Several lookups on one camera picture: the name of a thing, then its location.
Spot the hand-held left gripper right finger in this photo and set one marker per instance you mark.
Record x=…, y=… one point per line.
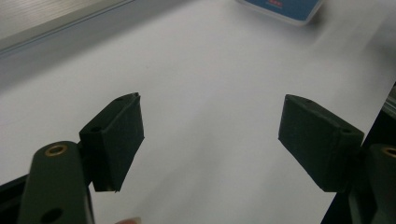
x=320, y=146

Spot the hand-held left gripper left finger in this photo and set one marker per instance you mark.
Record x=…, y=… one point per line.
x=113, y=143

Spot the blue and white box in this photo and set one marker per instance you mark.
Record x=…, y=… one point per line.
x=285, y=7

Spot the grey metal frame rail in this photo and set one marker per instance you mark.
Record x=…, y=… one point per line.
x=46, y=17

